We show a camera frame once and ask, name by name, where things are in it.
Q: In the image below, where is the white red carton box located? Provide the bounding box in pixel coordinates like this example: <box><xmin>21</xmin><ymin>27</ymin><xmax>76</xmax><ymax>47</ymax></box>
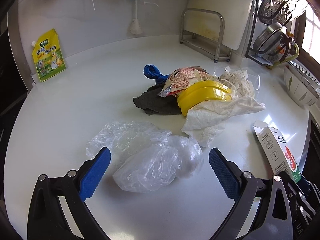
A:
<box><xmin>253</xmin><ymin>120</ymin><xmax>302</xmax><ymax>183</ymax></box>

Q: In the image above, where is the steel pot lid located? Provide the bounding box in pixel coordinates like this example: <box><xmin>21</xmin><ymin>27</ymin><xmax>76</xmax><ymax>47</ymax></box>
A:
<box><xmin>252</xmin><ymin>22</ymin><xmax>293</xmax><ymax>57</ymax></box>

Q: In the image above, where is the black lid rack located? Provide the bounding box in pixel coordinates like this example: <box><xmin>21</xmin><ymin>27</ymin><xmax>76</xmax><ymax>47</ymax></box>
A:
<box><xmin>245</xmin><ymin>0</ymin><xmax>299</xmax><ymax>69</ymax></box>

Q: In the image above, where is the steel cutting board rack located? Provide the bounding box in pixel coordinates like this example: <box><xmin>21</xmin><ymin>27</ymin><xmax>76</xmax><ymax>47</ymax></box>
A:
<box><xmin>179</xmin><ymin>8</ymin><xmax>232</xmax><ymax>63</ymax></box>

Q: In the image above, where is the white leaf-pattern bowl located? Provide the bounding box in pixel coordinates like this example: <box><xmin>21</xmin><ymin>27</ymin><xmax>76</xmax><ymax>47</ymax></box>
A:
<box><xmin>284</xmin><ymin>63</ymin><xmax>319</xmax><ymax>107</ymax></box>

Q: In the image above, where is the yellow seasoning pouch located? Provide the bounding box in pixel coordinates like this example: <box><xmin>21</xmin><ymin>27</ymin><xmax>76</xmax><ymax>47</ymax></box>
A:
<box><xmin>31</xmin><ymin>29</ymin><xmax>66</xmax><ymax>82</ymax></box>

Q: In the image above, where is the yellow gas hose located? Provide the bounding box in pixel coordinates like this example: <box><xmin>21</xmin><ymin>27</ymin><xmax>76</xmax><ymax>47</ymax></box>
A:
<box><xmin>266</xmin><ymin>32</ymin><xmax>300</xmax><ymax>70</ymax></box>

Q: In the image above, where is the yellow plastic lid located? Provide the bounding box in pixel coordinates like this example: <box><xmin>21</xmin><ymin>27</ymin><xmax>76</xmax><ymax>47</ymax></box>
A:
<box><xmin>177</xmin><ymin>80</ymin><xmax>232</xmax><ymax>116</ymax></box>

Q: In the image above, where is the white paper towel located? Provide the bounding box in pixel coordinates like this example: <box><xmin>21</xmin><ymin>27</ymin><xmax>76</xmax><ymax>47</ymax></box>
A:
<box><xmin>181</xmin><ymin>65</ymin><xmax>266</xmax><ymax>147</ymax></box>

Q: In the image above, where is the white bottle brush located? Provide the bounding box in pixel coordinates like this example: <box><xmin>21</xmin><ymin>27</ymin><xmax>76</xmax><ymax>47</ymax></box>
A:
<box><xmin>129</xmin><ymin>0</ymin><xmax>142</xmax><ymax>35</ymax></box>

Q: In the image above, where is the steel steamer basket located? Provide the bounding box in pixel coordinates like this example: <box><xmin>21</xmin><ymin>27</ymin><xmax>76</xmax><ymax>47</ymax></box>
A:
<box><xmin>258</xmin><ymin>0</ymin><xmax>308</xmax><ymax>25</ymax></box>

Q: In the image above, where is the clear plastic tray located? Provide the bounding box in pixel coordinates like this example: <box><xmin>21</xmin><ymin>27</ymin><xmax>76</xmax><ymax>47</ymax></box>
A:
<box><xmin>217</xmin><ymin>67</ymin><xmax>260</xmax><ymax>99</ymax></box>

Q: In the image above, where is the red patterned snack bag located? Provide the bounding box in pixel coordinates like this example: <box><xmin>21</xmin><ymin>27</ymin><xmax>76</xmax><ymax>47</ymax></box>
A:
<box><xmin>158</xmin><ymin>66</ymin><xmax>217</xmax><ymax>98</ymax></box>

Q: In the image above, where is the clear plastic bag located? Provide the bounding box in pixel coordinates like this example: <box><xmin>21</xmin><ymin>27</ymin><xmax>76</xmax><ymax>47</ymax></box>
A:
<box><xmin>86</xmin><ymin>121</ymin><xmax>203</xmax><ymax>193</ymax></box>

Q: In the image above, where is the dark grey cloth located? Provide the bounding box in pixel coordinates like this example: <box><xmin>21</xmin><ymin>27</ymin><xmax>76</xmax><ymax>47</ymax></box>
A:
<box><xmin>133</xmin><ymin>83</ymin><xmax>181</xmax><ymax>115</ymax></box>

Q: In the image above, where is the blue knotted bag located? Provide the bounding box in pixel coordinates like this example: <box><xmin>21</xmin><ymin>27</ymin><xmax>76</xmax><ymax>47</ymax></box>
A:
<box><xmin>143</xmin><ymin>64</ymin><xmax>170</xmax><ymax>85</ymax></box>

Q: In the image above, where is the white cutting board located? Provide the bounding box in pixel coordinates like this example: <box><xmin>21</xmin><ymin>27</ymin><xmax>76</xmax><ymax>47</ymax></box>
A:
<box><xmin>184</xmin><ymin>0</ymin><xmax>252</xmax><ymax>50</ymax></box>

